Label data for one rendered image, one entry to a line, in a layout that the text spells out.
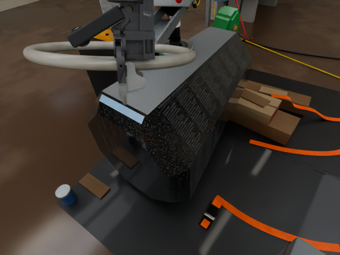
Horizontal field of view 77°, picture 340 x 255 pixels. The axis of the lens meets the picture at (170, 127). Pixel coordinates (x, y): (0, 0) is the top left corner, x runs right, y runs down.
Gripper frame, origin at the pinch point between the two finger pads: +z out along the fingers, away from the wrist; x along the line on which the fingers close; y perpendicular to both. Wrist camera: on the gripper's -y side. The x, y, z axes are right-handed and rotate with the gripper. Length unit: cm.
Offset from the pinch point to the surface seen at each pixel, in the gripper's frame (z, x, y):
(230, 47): -2, 90, 75
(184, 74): 10, 64, 35
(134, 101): 20, 51, 7
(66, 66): -6.5, 1.2, -11.0
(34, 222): 113, 72, -64
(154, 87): 15, 59, 18
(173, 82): 13, 59, 28
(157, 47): -6.6, 38.1, 15.2
